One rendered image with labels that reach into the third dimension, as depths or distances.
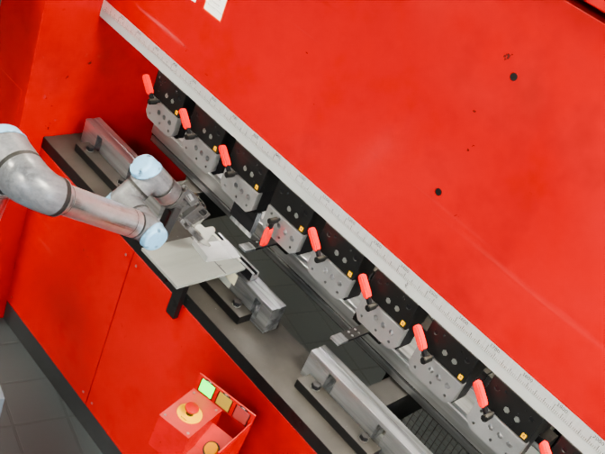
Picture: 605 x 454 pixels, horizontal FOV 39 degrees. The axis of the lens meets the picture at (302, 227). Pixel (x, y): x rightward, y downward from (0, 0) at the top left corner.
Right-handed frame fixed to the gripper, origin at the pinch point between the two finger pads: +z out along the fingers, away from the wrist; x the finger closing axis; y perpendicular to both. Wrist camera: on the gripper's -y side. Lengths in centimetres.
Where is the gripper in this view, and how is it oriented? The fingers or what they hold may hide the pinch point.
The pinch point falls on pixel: (202, 239)
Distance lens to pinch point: 256.1
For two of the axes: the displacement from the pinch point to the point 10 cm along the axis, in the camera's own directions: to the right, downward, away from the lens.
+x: -4.1, -5.8, 7.0
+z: 4.3, 5.5, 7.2
